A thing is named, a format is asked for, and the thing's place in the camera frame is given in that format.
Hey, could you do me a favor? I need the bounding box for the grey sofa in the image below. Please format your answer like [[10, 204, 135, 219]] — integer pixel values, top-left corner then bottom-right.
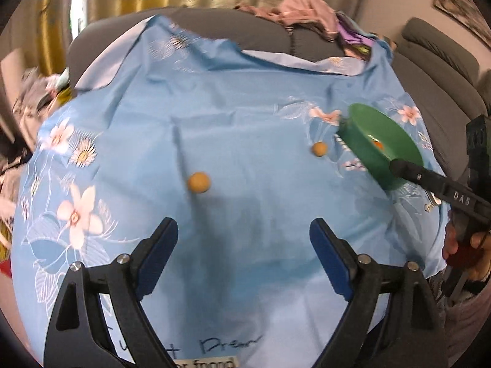
[[68, 8, 490, 178]]

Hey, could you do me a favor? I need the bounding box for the green plastic bowl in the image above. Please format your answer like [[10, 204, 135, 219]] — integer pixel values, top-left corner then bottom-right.
[[337, 103, 423, 191]]

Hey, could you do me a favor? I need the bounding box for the framed wall painting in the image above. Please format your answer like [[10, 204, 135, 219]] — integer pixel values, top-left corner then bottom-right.
[[434, 0, 490, 49]]

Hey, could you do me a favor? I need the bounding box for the clothes heap on floor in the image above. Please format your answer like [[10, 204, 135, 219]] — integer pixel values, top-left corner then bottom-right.
[[1, 68, 68, 221]]

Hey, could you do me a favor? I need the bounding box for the upper orange tangerine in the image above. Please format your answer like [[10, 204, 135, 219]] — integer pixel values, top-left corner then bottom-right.
[[373, 140, 384, 150]]

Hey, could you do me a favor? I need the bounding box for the pile of clothes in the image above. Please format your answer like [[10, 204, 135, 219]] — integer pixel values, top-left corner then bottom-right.
[[235, 0, 397, 62]]

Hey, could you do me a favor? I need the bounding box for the blue floral cloth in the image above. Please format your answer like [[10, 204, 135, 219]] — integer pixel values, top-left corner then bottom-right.
[[12, 16, 447, 367]]

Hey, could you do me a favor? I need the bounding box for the small tan fruit near bowl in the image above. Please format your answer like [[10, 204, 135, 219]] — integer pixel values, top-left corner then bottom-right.
[[311, 141, 328, 157]]

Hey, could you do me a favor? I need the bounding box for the small yellow fruit by tangerine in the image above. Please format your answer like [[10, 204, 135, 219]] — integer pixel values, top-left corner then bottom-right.
[[187, 172, 211, 194]]

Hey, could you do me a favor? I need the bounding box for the right hand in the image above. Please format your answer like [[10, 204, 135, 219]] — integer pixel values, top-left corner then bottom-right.
[[442, 216, 490, 282]]

